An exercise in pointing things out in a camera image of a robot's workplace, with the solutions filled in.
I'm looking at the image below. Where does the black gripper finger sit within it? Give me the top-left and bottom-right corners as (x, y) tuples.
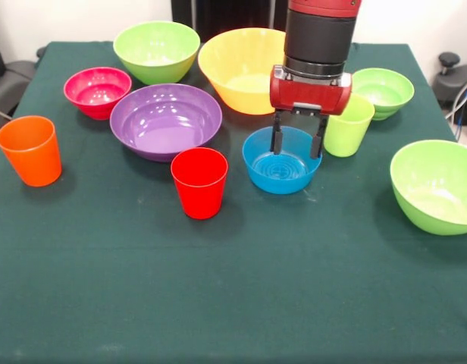
(309, 114), (330, 161)
(269, 111), (285, 155)

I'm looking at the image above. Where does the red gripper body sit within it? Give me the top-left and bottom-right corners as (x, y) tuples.
(269, 64), (353, 119)

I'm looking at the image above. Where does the blue bowl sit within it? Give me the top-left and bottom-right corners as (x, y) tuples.
(241, 125), (324, 196)

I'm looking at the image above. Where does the yellow-green cup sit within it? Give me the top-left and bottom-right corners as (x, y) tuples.
(324, 93), (376, 158)

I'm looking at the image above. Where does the large yellow bowl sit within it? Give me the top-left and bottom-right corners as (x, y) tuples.
(197, 27), (287, 115)

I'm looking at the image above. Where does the small green bowl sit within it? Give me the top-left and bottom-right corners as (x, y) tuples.
(350, 67), (415, 121)

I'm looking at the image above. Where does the red cup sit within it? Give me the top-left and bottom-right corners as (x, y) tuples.
(170, 147), (230, 221)

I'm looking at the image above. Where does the purple bowl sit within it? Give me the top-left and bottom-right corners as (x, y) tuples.
(109, 83), (224, 163)

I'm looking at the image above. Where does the large light green bowl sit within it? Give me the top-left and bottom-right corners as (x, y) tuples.
(112, 20), (201, 86)
(389, 139), (467, 237)

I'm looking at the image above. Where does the black knobbed stand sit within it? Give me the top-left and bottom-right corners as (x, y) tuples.
(434, 52), (467, 126)

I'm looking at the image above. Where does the dark green tablecloth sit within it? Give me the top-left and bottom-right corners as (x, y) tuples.
(0, 40), (467, 364)

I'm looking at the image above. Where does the pink bowl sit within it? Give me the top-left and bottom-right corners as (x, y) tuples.
(63, 67), (133, 121)

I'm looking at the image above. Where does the orange cup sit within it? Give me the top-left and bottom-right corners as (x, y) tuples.
(0, 115), (63, 188)

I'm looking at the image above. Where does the grey chair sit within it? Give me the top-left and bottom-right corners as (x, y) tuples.
(0, 60), (36, 118)

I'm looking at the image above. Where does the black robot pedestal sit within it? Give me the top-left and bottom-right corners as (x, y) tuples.
(171, 0), (290, 42)

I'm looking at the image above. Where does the blue cable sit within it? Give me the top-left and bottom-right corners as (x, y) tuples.
(454, 89), (467, 142)

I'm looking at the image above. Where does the grey cable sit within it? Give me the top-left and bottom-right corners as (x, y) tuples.
(444, 77), (467, 119)

